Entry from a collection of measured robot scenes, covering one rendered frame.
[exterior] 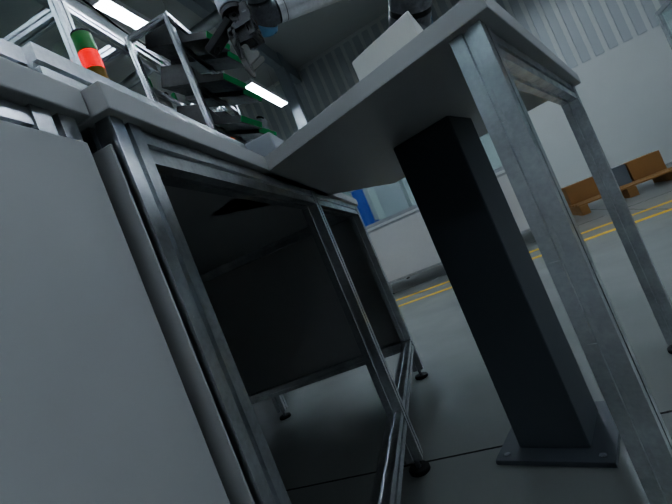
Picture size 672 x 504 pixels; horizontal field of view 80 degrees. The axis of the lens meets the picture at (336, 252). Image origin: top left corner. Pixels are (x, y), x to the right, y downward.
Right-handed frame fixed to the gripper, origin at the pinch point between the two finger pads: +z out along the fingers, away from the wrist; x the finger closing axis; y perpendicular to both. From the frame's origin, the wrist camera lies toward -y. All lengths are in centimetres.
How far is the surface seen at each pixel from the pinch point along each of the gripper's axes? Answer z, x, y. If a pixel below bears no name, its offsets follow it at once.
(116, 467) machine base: 70, -91, 4
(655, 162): 96, 487, 333
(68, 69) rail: 29, -73, -2
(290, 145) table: 39, -42, 12
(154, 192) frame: 48, -76, 5
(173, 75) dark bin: -24.2, 18.4, -31.5
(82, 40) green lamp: -14.8, -26.1, -30.6
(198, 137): 39, -64, 6
